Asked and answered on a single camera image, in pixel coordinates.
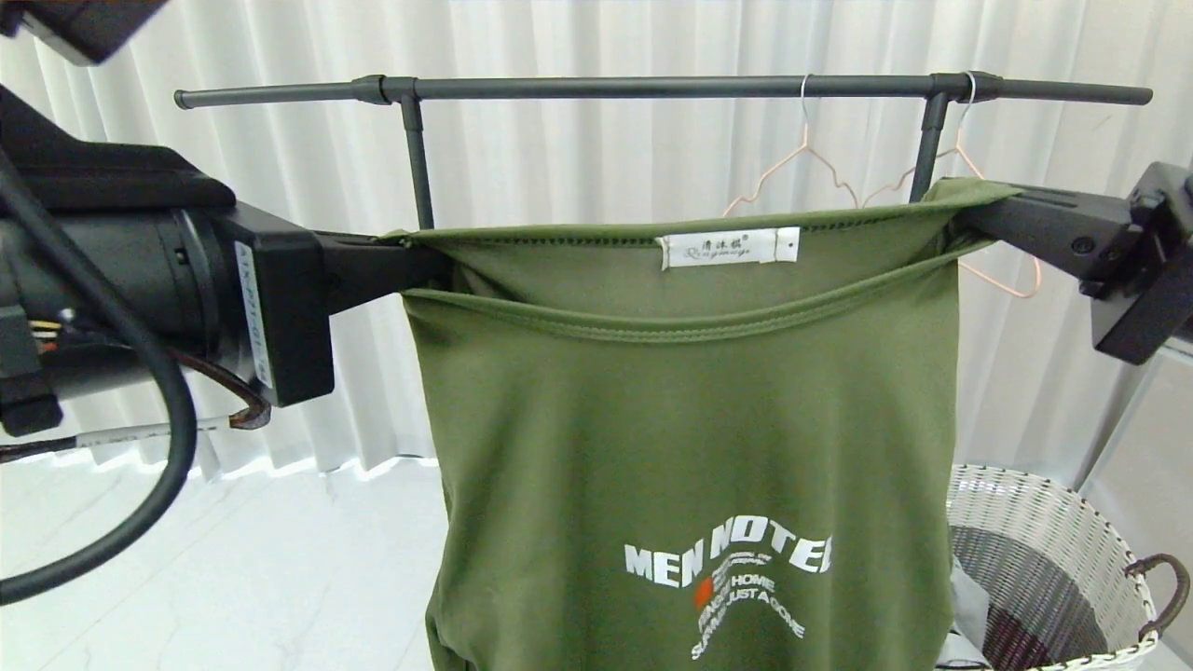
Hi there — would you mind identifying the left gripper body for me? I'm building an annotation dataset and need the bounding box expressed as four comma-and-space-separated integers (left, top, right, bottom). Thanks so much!
0, 203, 336, 408

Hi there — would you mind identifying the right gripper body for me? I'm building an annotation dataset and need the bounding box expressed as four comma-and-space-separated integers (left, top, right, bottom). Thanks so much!
1079, 161, 1193, 366

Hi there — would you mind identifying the pink clothes hanger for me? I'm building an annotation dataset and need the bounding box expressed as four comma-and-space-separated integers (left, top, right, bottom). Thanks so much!
720, 75, 862, 219
860, 73, 1043, 300

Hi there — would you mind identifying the green printed shirt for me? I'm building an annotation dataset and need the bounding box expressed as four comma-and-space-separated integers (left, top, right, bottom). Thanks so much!
382, 177, 1022, 671

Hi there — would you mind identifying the white laundry basket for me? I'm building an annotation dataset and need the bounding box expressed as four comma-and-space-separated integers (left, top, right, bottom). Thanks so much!
937, 463, 1192, 671

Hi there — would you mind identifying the black clothes rack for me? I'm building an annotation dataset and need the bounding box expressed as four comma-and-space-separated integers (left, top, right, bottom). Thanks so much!
173, 71, 1155, 232

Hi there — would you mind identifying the pale grey garment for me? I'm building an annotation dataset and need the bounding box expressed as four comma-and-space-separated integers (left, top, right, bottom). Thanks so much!
935, 557, 991, 671

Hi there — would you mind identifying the white curtain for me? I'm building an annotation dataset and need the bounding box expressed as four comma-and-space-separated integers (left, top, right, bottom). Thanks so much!
0, 0, 1193, 486

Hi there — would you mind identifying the black cable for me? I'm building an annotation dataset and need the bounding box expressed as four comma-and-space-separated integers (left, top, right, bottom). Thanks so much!
0, 149, 199, 607

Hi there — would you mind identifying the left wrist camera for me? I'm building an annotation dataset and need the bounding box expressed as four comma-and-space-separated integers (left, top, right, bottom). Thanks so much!
0, 0, 236, 213

